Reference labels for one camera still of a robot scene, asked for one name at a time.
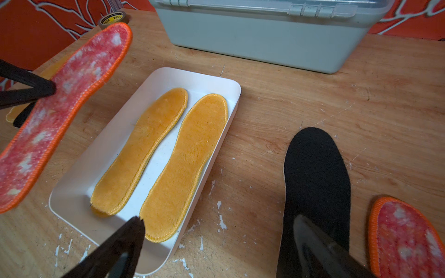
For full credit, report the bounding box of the right black insole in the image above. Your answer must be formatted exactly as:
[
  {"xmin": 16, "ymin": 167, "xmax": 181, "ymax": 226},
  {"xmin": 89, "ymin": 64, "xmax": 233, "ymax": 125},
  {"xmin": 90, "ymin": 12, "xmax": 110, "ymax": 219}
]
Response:
[{"xmin": 277, "ymin": 127, "xmax": 351, "ymax": 278}]

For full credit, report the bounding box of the black insole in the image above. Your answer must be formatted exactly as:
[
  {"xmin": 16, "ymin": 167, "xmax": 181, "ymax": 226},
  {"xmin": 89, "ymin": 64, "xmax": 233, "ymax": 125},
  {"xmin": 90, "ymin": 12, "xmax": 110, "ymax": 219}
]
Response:
[
  {"xmin": 13, "ymin": 102, "xmax": 36, "ymax": 128},
  {"xmin": 277, "ymin": 127, "xmax": 351, "ymax": 278}
]

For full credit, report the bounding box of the left black insole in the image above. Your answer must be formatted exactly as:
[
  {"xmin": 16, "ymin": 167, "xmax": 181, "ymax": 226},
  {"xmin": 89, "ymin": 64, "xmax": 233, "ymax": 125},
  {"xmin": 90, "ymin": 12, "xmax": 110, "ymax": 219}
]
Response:
[{"xmin": 13, "ymin": 102, "xmax": 36, "ymax": 128}]

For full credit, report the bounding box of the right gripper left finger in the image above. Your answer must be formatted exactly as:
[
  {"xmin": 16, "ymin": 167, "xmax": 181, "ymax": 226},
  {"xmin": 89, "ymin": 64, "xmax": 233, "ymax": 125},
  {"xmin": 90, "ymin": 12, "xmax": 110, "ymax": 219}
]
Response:
[{"xmin": 64, "ymin": 216, "xmax": 145, "ymax": 278}]

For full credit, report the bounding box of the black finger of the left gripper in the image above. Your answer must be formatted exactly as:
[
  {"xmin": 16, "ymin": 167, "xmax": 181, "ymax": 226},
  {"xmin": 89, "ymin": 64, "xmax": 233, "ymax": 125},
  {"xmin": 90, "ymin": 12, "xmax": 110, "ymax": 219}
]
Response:
[{"xmin": 0, "ymin": 58, "xmax": 57, "ymax": 110}]

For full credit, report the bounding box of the yellow insole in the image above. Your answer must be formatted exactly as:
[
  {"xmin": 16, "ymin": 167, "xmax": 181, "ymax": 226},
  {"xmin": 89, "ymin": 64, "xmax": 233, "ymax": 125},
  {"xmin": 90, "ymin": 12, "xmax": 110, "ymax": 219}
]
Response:
[
  {"xmin": 140, "ymin": 94, "xmax": 228, "ymax": 243},
  {"xmin": 6, "ymin": 52, "xmax": 73, "ymax": 123},
  {"xmin": 90, "ymin": 88, "xmax": 188, "ymax": 217}
]

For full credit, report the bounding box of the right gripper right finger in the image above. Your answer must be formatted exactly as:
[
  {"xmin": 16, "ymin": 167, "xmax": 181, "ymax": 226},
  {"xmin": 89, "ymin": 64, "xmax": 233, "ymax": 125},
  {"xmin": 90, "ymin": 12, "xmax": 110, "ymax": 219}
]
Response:
[{"xmin": 293, "ymin": 214, "xmax": 375, "ymax": 278}]

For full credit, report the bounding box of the red insole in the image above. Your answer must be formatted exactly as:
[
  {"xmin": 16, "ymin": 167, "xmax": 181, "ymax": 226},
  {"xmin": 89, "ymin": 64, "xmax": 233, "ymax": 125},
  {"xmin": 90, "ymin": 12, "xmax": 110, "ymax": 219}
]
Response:
[
  {"xmin": 1, "ymin": 23, "xmax": 133, "ymax": 213},
  {"xmin": 367, "ymin": 197, "xmax": 445, "ymax": 278}
]

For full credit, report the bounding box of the tape roll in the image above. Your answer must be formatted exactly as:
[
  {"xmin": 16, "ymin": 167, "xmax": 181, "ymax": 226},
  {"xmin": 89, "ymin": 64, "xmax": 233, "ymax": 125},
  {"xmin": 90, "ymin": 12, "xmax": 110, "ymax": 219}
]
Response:
[{"xmin": 98, "ymin": 11, "xmax": 129, "ymax": 30}]

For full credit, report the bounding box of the grey lidded storage bin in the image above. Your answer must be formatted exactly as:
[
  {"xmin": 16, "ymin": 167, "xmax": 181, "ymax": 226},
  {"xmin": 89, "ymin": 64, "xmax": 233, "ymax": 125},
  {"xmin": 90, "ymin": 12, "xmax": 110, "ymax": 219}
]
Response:
[{"xmin": 151, "ymin": 0, "xmax": 394, "ymax": 74}]

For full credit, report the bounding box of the white storage tray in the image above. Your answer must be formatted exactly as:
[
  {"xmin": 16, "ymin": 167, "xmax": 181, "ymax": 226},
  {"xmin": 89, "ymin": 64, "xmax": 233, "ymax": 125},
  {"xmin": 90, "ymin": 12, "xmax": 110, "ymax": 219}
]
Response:
[{"xmin": 48, "ymin": 66, "xmax": 242, "ymax": 277}]

